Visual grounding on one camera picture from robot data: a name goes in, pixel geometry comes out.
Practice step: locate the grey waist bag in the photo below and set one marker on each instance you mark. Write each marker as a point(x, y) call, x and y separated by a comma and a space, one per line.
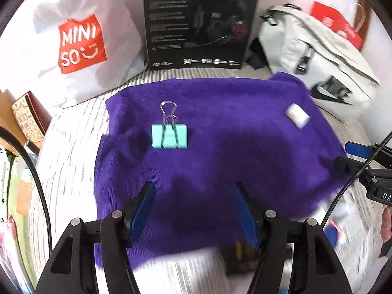
point(324, 52)

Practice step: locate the teal binder clip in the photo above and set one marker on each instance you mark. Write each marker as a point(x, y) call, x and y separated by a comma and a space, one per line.
point(170, 136)

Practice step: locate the patterned brown box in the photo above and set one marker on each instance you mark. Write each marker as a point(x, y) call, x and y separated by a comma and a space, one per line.
point(26, 118)

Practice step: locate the brown wooden post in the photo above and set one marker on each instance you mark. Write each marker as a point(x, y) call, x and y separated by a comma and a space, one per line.
point(365, 9)

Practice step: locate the black headphone box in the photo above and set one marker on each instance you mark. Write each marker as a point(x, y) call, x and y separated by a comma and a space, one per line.
point(183, 21)

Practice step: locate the purple towel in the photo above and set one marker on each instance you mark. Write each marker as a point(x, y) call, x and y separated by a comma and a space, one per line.
point(229, 147)

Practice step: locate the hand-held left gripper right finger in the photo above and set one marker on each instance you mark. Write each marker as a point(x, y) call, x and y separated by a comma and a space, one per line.
point(245, 217)

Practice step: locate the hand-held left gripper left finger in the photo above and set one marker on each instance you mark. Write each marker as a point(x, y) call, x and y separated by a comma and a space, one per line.
point(142, 214)

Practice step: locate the small white dropper bottle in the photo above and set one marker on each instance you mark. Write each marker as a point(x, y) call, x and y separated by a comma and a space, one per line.
point(296, 115)

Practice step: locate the white plastic shopping bag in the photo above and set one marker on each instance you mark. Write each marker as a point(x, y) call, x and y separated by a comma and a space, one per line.
point(46, 21)

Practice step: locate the newspaper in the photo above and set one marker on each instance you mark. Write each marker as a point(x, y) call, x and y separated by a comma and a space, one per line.
point(190, 272)

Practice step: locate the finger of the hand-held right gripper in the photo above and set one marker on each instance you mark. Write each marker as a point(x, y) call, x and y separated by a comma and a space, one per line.
point(356, 148)
point(347, 165)

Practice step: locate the red paper bag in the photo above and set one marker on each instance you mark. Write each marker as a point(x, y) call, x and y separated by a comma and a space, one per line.
point(333, 18)

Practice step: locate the pink printed cloth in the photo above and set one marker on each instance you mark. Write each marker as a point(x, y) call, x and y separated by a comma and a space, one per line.
point(7, 245)

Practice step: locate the wooden stand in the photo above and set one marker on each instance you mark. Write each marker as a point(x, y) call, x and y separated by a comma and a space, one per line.
point(7, 113)

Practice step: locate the person's right hand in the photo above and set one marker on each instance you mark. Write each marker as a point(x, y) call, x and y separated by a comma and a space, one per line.
point(387, 226)

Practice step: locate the dark brown bottle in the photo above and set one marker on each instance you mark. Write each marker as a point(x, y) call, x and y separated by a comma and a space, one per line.
point(235, 263)

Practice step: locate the green cloth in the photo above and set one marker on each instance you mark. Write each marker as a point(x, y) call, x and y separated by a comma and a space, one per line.
point(30, 214)

